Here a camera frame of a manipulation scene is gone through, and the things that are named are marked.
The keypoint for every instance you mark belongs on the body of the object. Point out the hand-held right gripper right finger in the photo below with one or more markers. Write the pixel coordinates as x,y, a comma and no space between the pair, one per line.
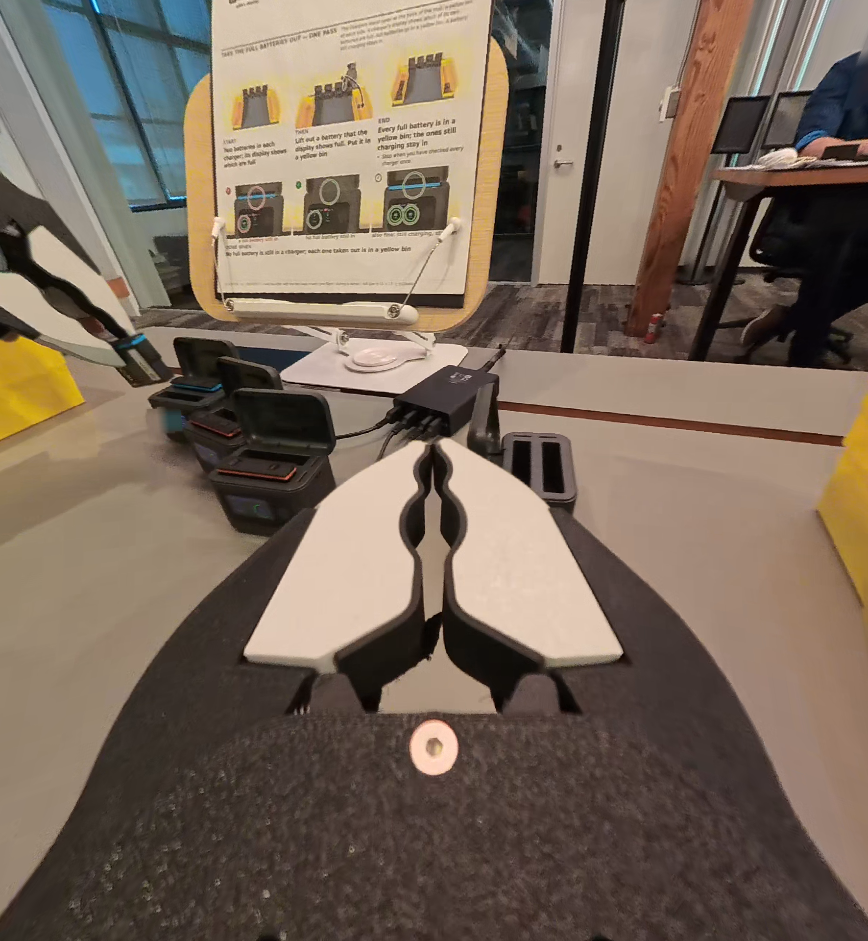
530,574

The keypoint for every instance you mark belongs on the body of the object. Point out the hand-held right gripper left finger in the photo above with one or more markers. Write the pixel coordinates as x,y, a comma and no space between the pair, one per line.
346,574

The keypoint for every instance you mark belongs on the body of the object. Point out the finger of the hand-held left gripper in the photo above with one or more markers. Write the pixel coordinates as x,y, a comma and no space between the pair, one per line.
67,272
30,316

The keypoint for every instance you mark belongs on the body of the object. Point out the black battery charger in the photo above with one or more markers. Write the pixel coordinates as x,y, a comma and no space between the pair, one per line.
287,419
199,360
537,463
251,375

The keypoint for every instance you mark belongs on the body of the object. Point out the blue-edged black battery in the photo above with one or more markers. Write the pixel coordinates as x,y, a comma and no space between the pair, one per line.
140,360

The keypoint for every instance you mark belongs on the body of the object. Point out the red-edged black battery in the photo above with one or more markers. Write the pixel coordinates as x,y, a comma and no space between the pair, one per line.
258,471

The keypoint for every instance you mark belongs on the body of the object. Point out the black usb hub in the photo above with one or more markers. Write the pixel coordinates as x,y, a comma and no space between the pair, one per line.
442,394

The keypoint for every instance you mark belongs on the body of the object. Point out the large glass window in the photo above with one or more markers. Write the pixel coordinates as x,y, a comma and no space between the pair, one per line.
126,88

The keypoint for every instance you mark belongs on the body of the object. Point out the white stand base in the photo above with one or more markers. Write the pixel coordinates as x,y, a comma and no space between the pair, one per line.
317,368

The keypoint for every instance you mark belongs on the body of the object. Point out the wooden sign board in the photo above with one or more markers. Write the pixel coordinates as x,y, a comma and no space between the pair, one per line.
496,177

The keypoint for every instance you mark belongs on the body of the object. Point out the black metal stand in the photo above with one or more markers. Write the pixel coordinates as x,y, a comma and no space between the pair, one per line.
589,177

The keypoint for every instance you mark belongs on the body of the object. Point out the wooden pillar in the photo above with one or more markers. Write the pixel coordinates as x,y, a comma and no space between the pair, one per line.
684,162

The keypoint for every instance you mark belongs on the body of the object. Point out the wooden desk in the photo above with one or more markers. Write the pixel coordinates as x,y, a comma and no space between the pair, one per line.
802,180

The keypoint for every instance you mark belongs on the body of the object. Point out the black computer monitor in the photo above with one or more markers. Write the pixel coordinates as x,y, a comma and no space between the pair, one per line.
738,125
787,118

